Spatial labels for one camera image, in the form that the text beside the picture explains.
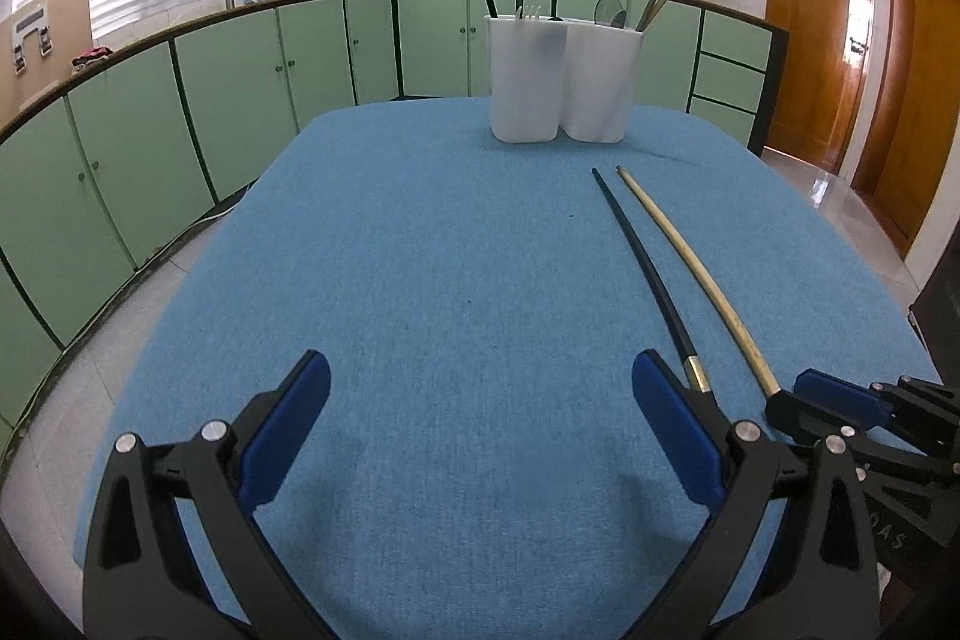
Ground light wooden chopstick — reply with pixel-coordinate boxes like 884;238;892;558
615;166;781;398

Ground dark blue chopstick silver band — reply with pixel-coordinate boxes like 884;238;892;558
590;167;711;393

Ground white plastic fork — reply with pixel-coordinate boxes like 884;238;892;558
516;5;540;19

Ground wooden door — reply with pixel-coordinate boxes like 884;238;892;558
853;0;958;255
766;0;874;174

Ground blue table mat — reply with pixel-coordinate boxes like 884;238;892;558
107;99;937;638

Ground green lower cabinets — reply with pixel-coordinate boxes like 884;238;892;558
2;10;786;442

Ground white two-compartment utensil holder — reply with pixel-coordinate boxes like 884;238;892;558
487;16;644;145

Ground red cloth on counter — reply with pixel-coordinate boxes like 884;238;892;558
71;47;114;74

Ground cardboard box with printed picture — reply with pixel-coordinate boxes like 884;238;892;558
2;0;93;125

